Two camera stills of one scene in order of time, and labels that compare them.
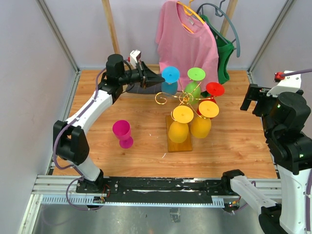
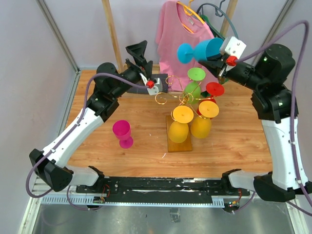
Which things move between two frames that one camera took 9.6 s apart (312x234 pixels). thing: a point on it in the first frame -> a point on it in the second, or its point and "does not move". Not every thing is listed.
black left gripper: x=147 y=77 -> x=138 y=50
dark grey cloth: x=136 y=88 -> x=163 y=79
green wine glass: x=192 y=91 does not move
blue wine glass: x=171 y=74 -> x=204 y=50
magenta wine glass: x=122 y=130 does not move
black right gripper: x=254 y=93 -> x=215 y=66
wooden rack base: x=173 y=146 does not move
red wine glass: x=214 y=89 does not move
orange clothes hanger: x=189 y=11 does not move
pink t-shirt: x=185 y=42 does not move
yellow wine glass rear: x=201 y=126 does not move
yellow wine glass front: x=178 y=129 does not move
